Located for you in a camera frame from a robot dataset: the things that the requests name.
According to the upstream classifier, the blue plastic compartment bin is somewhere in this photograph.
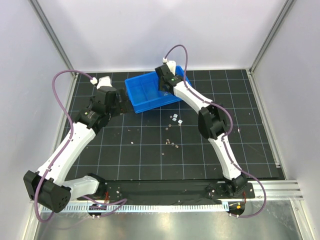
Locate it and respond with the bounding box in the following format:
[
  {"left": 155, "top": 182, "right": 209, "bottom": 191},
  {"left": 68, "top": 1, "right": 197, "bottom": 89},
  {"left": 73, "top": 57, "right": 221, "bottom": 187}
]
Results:
[{"left": 124, "top": 71, "right": 181, "bottom": 114}]

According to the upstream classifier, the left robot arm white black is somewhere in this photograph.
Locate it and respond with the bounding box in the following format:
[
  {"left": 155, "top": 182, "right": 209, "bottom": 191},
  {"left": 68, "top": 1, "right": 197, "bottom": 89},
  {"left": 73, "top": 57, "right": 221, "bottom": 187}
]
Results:
[{"left": 23, "top": 86, "right": 129, "bottom": 213}]

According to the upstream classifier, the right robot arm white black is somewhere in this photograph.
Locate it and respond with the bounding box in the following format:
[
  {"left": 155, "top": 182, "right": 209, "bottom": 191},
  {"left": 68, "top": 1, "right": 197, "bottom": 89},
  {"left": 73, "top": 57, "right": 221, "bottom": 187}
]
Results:
[{"left": 155, "top": 63, "right": 248, "bottom": 198}]

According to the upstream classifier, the black grid cutting mat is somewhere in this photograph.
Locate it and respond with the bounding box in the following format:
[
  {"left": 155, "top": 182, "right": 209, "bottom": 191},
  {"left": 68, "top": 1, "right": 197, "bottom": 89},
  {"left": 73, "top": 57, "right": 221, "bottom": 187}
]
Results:
[{"left": 66, "top": 69, "right": 284, "bottom": 181}]

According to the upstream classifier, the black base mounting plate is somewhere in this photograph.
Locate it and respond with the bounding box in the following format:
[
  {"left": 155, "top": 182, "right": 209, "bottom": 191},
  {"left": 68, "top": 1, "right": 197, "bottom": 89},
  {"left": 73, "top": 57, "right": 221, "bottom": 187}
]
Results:
[{"left": 89, "top": 179, "right": 256, "bottom": 205}]

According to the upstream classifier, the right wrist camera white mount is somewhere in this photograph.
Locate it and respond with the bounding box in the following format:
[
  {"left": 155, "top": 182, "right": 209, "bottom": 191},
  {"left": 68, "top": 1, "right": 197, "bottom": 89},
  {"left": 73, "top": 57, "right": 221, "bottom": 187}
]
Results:
[{"left": 162, "top": 57, "right": 177, "bottom": 76}]

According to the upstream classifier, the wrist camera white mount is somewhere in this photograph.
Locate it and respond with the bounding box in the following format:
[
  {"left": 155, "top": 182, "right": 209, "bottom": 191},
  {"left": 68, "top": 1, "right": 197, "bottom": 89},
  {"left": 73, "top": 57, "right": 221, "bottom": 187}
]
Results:
[
  {"left": 90, "top": 76, "right": 112, "bottom": 89},
  {"left": 162, "top": 57, "right": 177, "bottom": 76}
]

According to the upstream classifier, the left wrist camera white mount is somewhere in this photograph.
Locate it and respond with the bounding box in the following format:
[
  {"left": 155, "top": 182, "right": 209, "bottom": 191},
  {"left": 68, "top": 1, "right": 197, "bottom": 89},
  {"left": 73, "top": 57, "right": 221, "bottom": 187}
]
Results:
[{"left": 90, "top": 76, "right": 112, "bottom": 89}]

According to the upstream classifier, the left aluminium frame post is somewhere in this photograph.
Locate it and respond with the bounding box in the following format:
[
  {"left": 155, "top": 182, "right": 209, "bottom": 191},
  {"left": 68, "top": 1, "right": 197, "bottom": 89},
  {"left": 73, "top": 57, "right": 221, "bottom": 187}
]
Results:
[{"left": 28, "top": 0, "right": 74, "bottom": 70}]

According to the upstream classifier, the aluminium frame post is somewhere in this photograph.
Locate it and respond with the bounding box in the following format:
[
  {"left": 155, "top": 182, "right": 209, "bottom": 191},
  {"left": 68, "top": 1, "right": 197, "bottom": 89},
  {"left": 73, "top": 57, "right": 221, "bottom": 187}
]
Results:
[
  {"left": 249, "top": 0, "right": 296, "bottom": 74},
  {"left": 28, "top": 0, "right": 74, "bottom": 70}
]

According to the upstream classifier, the white slotted cable duct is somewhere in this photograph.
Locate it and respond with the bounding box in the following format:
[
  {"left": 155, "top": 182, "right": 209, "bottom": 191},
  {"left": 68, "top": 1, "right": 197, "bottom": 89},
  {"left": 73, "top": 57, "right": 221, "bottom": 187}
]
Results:
[{"left": 41, "top": 203, "right": 230, "bottom": 213}]

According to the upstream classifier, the right aluminium frame post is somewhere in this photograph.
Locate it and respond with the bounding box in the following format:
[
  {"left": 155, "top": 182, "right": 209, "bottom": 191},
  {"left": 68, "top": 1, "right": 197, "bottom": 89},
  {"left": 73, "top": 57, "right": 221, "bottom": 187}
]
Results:
[{"left": 249, "top": 0, "right": 296, "bottom": 74}]

